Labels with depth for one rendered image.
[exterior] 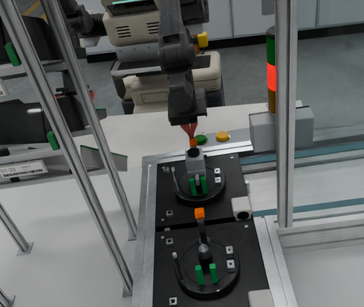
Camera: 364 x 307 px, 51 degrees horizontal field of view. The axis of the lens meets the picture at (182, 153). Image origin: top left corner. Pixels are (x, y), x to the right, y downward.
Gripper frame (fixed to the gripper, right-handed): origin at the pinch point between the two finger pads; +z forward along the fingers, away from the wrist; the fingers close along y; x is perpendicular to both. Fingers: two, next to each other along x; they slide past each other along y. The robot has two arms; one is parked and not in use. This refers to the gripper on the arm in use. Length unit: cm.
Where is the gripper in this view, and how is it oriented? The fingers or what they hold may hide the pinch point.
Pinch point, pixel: (191, 136)
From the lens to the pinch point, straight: 106.4
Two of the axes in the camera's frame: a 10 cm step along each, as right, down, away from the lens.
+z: 1.5, 7.7, 6.2
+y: 9.9, -1.4, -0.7
